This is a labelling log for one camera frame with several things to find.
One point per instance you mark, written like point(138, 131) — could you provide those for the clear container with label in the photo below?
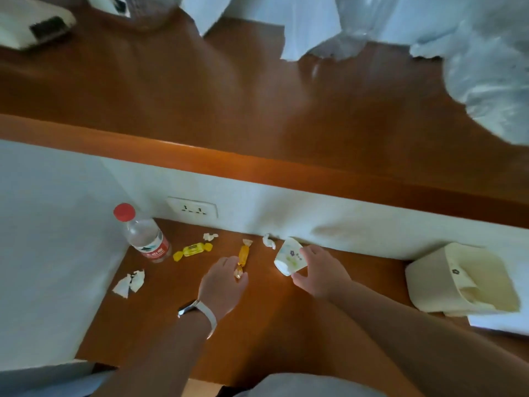
point(136, 8)

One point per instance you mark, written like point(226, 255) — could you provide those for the yellow wrapped candy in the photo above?
point(192, 249)

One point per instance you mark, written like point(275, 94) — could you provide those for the white box with black patch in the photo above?
point(29, 20)

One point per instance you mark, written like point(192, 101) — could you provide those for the orange candy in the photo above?
point(243, 255)

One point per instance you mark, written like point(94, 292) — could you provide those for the person's left forearm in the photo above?
point(165, 355)

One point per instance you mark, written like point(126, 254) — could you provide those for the white wrist band watch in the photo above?
point(203, 310)

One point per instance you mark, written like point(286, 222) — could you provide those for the white printed paper cup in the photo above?
point(290, 258)

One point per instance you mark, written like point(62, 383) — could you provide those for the large white plastic bag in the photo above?
point(475, 45)

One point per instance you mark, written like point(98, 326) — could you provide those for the small crumpled white paper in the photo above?
point(268, 242)
point(210, 236)

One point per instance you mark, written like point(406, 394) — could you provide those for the person's left hand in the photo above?
point(219, 291)

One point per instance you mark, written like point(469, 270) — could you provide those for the person's right forearm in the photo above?
point(421, 343)

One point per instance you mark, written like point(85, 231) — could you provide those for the person's light shirt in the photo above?
point(310, 386)

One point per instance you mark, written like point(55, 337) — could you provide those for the clear bottle with red cap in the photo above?
point(145, 237)

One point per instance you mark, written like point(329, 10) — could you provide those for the cream plastic desktop bin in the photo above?
point(458, 281)

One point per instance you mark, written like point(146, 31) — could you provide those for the person's right hand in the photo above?
point(326, 274)

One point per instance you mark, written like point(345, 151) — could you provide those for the white hanging paper sheet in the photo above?
point(206, 10)
point(301, 24)

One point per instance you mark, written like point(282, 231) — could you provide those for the torn white paper scrap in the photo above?
point(122, 287)
point(137, 281)

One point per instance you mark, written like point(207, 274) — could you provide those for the brown wooden shelf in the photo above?
point(231, 119)

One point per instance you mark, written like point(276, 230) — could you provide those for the white wall socket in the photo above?
point(192, 208)

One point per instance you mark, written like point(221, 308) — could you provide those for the person's right thumb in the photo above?
point(299, 279)

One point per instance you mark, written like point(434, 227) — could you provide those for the person's left thumb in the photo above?
point(243, 280)

